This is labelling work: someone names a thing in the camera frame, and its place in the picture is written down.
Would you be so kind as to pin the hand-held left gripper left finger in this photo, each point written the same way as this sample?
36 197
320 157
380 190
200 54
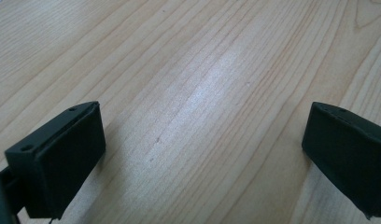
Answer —
61 155

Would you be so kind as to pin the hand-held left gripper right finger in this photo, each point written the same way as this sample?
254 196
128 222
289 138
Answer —
347 155

